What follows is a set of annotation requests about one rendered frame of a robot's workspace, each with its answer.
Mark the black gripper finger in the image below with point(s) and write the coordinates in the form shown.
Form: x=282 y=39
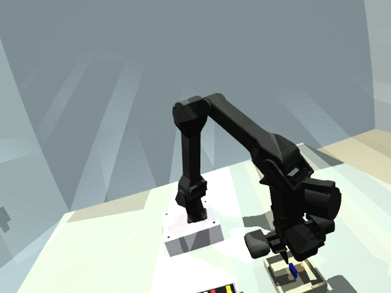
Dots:
x=283 y=252

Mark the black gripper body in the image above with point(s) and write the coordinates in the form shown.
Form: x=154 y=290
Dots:
x=259 y=244

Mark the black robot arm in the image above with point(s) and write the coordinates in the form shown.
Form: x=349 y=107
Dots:
x=274 y=155

